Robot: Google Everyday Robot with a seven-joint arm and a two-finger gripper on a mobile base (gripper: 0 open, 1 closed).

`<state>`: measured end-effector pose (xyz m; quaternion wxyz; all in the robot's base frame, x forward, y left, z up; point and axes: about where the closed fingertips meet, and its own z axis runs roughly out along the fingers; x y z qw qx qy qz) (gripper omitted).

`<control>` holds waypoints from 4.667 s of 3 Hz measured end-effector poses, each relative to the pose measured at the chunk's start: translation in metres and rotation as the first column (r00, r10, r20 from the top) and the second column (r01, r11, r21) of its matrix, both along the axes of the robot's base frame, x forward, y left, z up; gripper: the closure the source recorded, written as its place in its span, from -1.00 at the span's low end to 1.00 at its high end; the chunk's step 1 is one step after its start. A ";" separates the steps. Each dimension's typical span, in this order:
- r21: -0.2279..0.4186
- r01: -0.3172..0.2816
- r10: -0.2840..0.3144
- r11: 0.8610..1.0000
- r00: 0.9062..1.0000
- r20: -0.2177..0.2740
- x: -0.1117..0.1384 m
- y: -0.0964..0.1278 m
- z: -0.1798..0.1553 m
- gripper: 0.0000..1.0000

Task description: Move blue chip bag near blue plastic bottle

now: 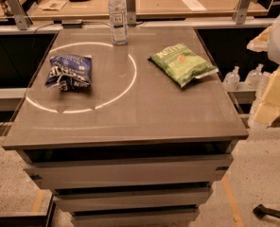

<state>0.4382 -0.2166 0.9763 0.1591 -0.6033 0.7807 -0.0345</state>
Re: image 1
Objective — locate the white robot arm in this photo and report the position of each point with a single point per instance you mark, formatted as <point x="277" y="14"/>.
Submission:
<point x="268" y="41"/>

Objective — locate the green chip bag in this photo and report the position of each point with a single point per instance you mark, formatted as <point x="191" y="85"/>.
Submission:
<point x="182" y="65"/>

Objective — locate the blue chip bag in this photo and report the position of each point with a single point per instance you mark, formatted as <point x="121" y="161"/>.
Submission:
<point x="69" y="72"/>

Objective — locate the clear sanitizer bottle right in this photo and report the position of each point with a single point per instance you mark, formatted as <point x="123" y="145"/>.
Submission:
<point x="254" y="77"/>

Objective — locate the grey drawer cabinet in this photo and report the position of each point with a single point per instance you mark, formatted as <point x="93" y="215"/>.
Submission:
<point x="135" y="148"/>

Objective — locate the tan paper note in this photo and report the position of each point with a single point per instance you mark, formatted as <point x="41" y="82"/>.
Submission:
<point x="53" y="5"/>

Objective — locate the clear plastic water bottle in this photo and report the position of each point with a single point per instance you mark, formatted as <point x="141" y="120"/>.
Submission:
<point x="118" y="20"/>

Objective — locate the clear sanitizer bottle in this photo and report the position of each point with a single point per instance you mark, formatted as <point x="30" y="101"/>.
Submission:
<point x="231" y="80"/>
<point x="254" y="77"/>

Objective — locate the black chair base leg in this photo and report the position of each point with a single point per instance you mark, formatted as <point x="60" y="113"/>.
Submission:
<point x="261" y="211"/>

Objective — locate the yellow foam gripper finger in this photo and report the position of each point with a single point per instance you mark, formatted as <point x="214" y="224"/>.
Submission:
<point x="266" y="106"/>

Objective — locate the clear sanitizer bottle left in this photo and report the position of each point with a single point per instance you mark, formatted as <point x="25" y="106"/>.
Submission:
<point x="231" y="80"/>

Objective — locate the metal bracket left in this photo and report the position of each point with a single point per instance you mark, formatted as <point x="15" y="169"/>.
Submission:
<point x="20" y="18"/>

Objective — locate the metal bracket middle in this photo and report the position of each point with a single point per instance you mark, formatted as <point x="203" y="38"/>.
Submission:
<point x="131" y="12"/>

